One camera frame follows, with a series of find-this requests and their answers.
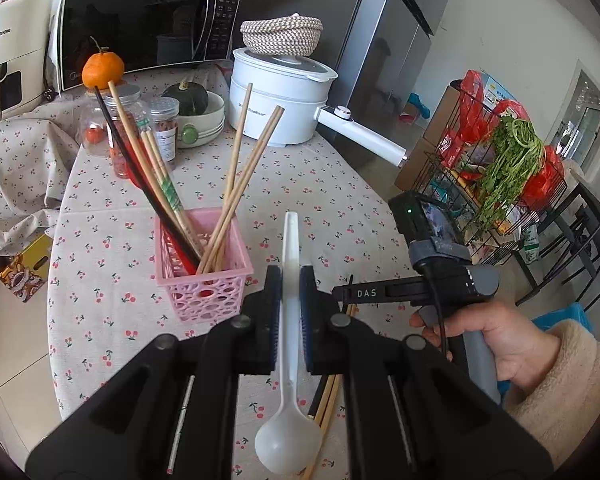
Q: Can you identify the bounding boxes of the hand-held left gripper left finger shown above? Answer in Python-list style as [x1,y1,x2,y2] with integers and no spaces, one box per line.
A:
[25,265,283,480]

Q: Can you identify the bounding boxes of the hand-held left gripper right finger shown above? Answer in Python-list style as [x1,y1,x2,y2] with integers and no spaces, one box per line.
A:
[299,265,553,480]

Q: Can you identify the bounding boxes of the pink plastic basket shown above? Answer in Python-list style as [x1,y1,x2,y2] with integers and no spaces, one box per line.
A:
[155,207,254,322]

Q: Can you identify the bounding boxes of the black chopstick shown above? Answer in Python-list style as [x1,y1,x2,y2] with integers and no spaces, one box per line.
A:
[307,377,328,418]
[94,85,201,275]

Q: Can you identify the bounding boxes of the red plastic spoon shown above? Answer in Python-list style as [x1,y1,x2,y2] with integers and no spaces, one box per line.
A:
[122,145,216,286]

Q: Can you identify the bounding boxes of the white plastic spoon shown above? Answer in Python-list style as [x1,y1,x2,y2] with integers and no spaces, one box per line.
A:
[254,211,323,476]

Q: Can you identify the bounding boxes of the person's right forearm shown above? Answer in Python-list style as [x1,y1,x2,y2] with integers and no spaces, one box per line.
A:
[500,319,600,480]

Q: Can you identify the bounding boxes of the person's right hand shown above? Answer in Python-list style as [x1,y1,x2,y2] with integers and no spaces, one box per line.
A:
[409,301,563,392]

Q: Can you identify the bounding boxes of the brown cardboard box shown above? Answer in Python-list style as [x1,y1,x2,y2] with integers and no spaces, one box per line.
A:
[397,85,461,191]

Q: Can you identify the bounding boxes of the bunch of green vegetables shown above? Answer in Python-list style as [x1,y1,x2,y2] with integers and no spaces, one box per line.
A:
[472,117,543,233]

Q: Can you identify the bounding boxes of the cherry print tablecloth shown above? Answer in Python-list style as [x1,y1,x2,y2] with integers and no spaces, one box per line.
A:
[46,62,431,480]

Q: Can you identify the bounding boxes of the tall red plastic bag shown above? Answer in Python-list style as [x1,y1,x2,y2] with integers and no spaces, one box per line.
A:
[440,70,498,168]

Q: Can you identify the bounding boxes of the wide red plastic bag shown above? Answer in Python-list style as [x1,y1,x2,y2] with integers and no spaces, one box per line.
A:
[522,145,565,211]

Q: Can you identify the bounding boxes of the blue plastic item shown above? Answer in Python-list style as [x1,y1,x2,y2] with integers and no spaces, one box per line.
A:
[530,302,593,333]

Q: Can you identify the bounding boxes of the blue white printed sheet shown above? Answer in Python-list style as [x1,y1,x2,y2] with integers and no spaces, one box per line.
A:
[480,72,516,106]

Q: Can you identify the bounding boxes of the grey refrigerator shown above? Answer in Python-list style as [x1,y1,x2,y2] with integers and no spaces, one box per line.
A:
[325,0,461,136]

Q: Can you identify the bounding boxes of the window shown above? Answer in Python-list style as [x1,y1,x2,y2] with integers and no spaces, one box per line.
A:
[547,60,600,171]

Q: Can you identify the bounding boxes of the white electric cooking pot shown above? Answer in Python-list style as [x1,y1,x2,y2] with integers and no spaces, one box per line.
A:
[228,47,408,167]

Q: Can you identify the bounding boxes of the jar of dried fruit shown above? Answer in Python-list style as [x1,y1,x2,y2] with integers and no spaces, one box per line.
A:
[147,96,181,163]

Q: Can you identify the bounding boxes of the dark green squash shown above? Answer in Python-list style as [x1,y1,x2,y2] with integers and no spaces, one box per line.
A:
[161,79,209,116]

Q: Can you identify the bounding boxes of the yellow printed cardboard box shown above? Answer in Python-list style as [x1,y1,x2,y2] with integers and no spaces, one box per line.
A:
[0,232,53,303]

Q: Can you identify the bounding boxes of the jar of red berries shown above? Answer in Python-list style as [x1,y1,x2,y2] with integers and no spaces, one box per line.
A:
[102,84,148,178]

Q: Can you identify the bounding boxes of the glass jar with tomatoes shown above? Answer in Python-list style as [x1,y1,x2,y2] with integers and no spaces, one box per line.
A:
[77,89,112,157]

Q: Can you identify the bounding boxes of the small flower print drape cloth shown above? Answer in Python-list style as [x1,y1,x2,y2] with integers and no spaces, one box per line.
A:
[0,95,88,256]

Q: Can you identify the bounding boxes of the orange mandarin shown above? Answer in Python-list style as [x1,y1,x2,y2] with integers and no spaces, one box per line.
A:
[81,36,126,90]

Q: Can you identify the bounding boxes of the black microwave oven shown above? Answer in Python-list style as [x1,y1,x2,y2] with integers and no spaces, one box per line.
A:
[57,0,244,92]

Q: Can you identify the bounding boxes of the cream air fryer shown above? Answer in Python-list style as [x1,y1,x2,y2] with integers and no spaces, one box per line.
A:
[0,0,53,127]

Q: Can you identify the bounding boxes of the black wire rack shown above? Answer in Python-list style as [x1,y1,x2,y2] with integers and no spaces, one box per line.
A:
[422,85,588,266]

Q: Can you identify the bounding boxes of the black metal chair frame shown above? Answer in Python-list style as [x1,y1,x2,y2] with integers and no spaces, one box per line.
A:
[515,180,600,306]

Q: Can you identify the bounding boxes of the white bowl with green handle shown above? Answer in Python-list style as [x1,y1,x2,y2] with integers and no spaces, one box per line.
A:
[176,91,226,148]

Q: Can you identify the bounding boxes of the woven rope basket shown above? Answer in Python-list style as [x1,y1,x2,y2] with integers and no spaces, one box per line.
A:
[240,12,324,57]

